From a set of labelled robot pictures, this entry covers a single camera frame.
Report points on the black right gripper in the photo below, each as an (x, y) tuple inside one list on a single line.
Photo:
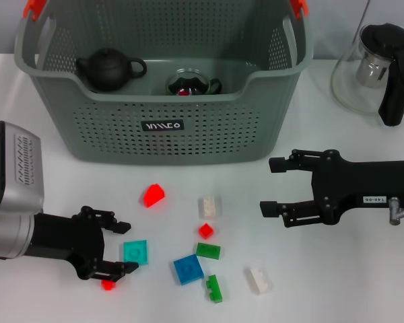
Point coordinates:
[(360, 181)]

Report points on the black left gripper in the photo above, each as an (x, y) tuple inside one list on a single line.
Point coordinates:
[(64, 239)]

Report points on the teal square block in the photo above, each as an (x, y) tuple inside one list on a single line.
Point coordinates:
[(136, 252)]

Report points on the small red slope block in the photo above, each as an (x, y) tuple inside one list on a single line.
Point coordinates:
[(107, 286)]

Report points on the bright red slope block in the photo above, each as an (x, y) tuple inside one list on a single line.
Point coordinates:
[(154, 196)]

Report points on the white building block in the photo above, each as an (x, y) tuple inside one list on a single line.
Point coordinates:
[(209, 207), (260, 280)]

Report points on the dark red long block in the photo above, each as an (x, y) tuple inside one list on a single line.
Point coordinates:
[(184, 92)]

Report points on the glass teacup black sleeve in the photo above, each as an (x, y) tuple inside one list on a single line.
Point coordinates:
[(188, 80)]

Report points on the blue square flat block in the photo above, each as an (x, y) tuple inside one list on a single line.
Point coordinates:
[(188, 269)]

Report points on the small red square block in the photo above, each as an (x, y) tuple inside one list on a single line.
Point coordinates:
[(206, 231)]

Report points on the green flat rectangular block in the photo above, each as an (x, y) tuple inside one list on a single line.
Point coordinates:
[(208, 250)]

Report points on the green notched small block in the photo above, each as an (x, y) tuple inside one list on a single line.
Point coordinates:
[(214, 288)]

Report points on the grey perforated storage bin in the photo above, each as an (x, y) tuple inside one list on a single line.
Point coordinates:
[(121, 134)]

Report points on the right wrist silver connector plug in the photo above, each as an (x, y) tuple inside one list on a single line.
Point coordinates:
[(395, 210)]

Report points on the black clay teapot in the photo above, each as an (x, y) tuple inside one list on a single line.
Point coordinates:
[(104, 70)]

